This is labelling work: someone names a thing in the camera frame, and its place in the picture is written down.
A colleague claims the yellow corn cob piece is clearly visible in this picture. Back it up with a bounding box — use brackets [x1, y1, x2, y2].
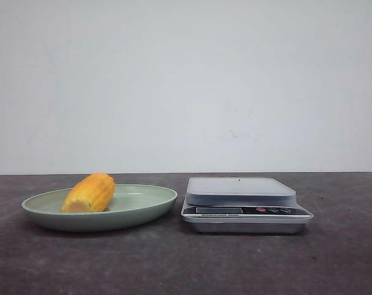
[61, 173, 115, 213]

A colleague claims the silver digital kitchen scale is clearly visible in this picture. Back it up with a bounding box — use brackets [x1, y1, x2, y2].
[181, 176, 314, 234]

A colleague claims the green oval plate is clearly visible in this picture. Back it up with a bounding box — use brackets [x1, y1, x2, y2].
[22, 184, 178, 232]

